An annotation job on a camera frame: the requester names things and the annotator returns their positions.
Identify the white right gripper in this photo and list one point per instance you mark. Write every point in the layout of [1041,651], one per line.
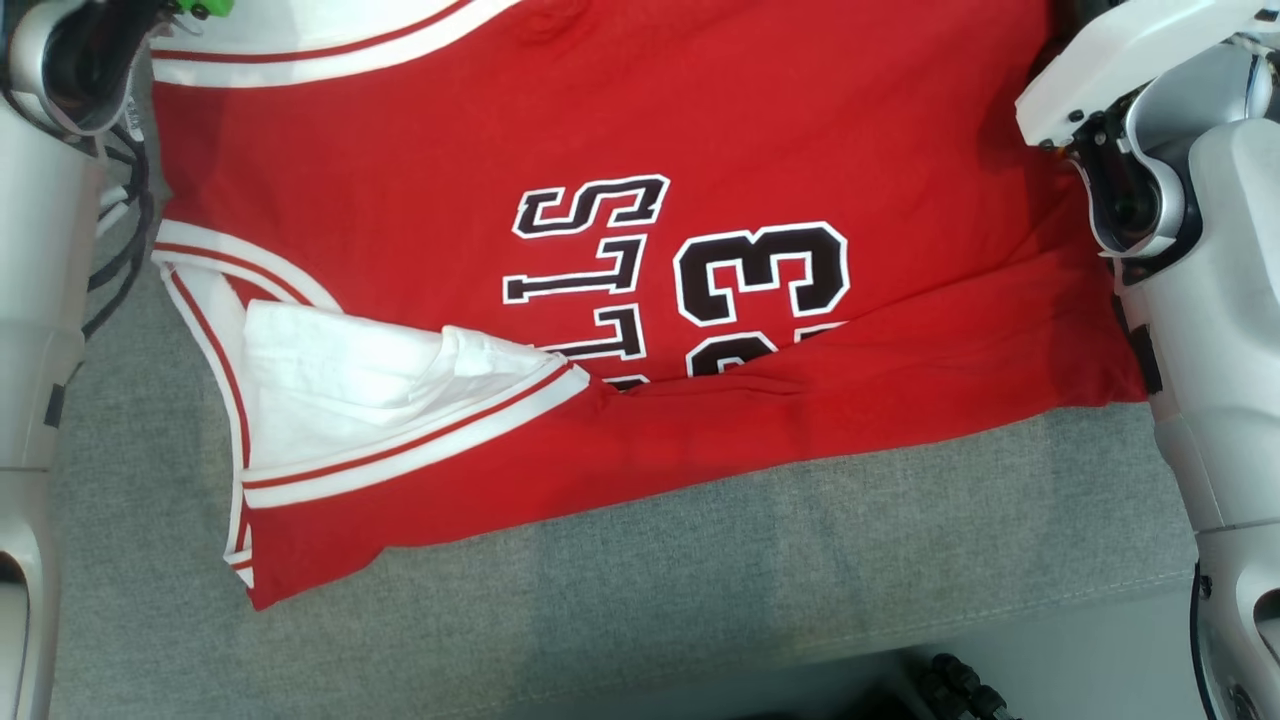
[1150,40]

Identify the red jersey with white sleeves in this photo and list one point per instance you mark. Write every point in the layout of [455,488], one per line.
[400,180]

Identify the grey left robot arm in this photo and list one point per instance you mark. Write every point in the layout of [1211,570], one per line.
[40,250]

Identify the grey fabric sofa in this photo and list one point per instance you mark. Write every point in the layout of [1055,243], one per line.
[700,600]

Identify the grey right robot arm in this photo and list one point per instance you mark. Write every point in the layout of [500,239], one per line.
[1230,300]

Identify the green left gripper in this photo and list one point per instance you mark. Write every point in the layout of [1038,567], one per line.
[200,6]

